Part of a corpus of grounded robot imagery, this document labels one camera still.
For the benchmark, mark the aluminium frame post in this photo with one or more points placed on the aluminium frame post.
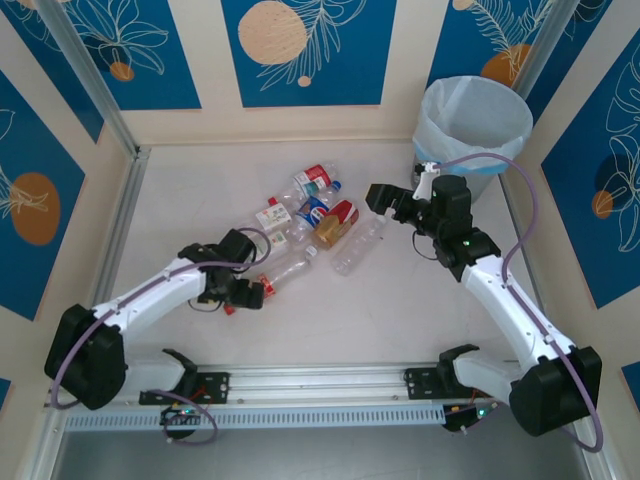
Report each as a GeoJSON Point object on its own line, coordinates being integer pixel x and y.
{"type": "Point", "coordinates": [95, 85]}
{"type": "Point", "coordinates": [537, 50]}

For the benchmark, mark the clear bottle small white label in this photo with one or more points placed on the clear bottle small white label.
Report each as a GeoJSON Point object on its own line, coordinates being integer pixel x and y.
{"type": "Point", "coordinates": [278, 241]}

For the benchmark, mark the clear bottle blue Pepsi label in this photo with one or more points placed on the clear bottle blue Pepsi label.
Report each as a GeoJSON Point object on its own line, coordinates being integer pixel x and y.
{"type": "Point", "coordinates": [312, 214]}

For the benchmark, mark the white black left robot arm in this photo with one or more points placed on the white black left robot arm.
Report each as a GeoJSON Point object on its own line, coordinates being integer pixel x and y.
{"type": "Point", "coordinates": [85, 360]}

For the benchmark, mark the clear bottle white cap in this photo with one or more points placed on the clear bottle white cap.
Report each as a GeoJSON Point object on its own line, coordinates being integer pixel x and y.
{"type": "Point", "coordinates": [292, 267]}

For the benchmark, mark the clear bottle white green label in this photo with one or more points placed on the clear bottle white green label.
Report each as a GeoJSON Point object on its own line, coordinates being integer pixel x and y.
{"type": "Point", "coordinates": [273, 217]}

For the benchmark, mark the amber bottle red label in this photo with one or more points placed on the amber bottle red label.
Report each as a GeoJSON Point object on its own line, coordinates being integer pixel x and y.
{"type": "Point", "coordinates": [332, 227]}

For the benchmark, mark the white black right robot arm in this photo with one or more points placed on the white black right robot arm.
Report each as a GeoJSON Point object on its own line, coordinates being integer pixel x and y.
{"type": "Point", "coordinates": [550, 395]}

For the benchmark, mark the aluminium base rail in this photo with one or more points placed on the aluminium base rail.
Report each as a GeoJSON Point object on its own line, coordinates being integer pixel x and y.
{"type": "Point", "coordinates": [310, 382]}

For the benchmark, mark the clear bottle red white label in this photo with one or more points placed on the clear bottle red white label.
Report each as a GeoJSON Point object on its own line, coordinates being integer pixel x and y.
{"type": "Point", "coordinates": [314, 176]}

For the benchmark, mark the blue floral wall panel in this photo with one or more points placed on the blue floral wall panel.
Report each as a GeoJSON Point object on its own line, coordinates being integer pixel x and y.
{"type": "Point", "coordinates": [460, 40]}
{"type": "Point", "coordinates": [575, 60]}
{"type": "Point", "coordinates": [350, 60]}
{"type": "Point", "coordinates": [50, 75]}
{"type": "Point", "coordinates": [30, 140]}
{"type": "Point", "coordinates": [175, 50]}
{"type": "Point", "coordinates": [575, 200]}

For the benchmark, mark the red bottle cap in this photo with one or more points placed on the red bottle cap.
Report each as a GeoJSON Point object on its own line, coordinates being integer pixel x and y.
{"type": "Point", "coordinates": [230, 310]}

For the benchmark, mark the plain clear plastic bottle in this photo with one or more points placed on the plain clear plastic bottle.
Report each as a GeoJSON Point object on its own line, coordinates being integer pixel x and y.
{"type": "Point", "coordinates": [357, 247]}

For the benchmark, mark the grey waste bin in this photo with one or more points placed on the grey waste bin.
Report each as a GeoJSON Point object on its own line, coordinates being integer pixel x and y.
{"type": "Point", "coordinates": [475, 187]}

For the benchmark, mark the translucent white bin liner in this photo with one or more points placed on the translucent white bin liner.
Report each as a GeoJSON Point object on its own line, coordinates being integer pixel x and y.
{"type": "Point", "coordinates": [450, 130]}

